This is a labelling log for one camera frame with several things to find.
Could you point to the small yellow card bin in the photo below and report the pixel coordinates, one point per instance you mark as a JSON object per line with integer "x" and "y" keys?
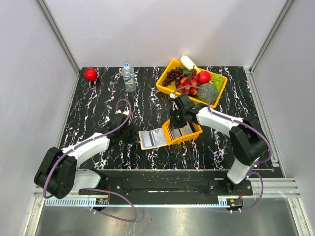
{"x": 166, "y": 128}

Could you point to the credit card stack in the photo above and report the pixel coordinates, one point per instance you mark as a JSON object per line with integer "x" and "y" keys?
{"x": 179, "y": 132}

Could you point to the beige leather card holder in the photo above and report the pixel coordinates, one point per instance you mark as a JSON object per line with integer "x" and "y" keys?
{"x": 154, "y": 146}

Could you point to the green leafy vegetable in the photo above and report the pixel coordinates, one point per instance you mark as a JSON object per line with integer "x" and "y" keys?
{"x": 217, "y": 81}

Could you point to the green netted melon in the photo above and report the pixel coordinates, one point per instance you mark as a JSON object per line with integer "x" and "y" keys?
{"x": 207, "y": 89}

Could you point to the aluminium frame rail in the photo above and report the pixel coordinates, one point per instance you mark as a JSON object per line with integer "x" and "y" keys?
{"x": 58, "y": 35}

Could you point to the white credit card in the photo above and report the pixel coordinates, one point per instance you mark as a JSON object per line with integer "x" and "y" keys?
{"x": 146, "y": 139}

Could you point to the red apple in tray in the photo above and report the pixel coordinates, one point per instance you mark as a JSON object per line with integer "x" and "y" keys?
{"x": 204, "y": 77}

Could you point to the purple grape bunch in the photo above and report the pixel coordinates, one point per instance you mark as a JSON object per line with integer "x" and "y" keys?
{"x": 174, "y": 75}

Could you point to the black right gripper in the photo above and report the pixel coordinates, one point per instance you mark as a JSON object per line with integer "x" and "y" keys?
{"x": 172, "y": 111}

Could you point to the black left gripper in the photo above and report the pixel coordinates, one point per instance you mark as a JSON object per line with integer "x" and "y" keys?
{"x": 134, "y": 138}

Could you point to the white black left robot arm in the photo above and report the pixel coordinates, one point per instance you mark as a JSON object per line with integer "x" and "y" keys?
{"x": 58, "y": 173}

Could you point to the red cherry bunch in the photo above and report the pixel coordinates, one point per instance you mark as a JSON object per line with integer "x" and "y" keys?
{"x": 187, "y": 81}

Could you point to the white radish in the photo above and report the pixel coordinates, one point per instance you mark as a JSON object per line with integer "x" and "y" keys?
{"x": 188, "y": 63}

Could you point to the red apple on table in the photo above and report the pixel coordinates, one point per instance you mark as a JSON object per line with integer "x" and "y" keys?
{"x": 90, "y": 74}

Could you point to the clear plastic water bottle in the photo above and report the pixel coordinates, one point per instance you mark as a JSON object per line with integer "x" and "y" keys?
{"x": 129, "y": 77}

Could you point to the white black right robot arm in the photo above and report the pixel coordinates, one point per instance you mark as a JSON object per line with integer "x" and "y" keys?
{"x": 246, "y": 136}

